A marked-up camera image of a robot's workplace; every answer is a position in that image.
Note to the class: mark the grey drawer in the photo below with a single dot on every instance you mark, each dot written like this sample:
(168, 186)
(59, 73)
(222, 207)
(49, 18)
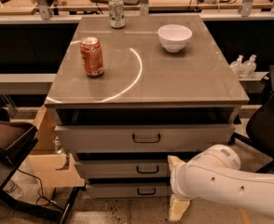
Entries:
(142, 138)
(123, 169)
(128, 190)

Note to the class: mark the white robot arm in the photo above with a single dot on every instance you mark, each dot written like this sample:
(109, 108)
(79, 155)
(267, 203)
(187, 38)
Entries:
(215, 175)

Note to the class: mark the grey drawer cabinet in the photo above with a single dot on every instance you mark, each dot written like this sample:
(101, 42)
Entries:
(143, 84)

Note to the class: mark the grey top drawer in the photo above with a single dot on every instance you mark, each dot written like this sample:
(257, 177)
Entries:
(142, 138)

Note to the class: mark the grey bottom drawer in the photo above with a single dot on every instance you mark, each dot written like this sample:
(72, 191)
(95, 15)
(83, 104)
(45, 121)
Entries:
(128, 190)

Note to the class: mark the orange soda can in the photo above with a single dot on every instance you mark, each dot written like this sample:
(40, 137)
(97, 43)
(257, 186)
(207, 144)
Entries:
(91, 53)

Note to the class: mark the white ceramic bowl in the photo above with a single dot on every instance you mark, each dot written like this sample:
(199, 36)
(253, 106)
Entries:
(174, 37)

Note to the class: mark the green white soda can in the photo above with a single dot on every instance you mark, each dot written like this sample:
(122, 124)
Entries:
(116, 13)

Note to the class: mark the left clear sanitizer bottle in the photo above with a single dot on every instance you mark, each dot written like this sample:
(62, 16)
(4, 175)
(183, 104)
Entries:
(236, 66)

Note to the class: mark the clear sanitizer bottle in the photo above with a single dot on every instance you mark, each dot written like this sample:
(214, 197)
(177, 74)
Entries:
(248, 67)
(236, 66)

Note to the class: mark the cardboard box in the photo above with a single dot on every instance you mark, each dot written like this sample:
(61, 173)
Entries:
(54, 170)

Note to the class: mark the right clear sanitizer bottle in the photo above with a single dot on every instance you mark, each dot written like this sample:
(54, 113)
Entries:
(248, 67)

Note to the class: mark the black office chair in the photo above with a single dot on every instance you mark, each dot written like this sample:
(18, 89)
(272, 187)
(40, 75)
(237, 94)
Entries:
(260, 127)

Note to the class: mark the black tray stand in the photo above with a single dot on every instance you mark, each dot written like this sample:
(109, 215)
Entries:
(17, 139)

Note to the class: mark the metal railing frame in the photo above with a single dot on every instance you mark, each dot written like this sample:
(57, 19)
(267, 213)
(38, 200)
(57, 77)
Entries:
(143, 3)

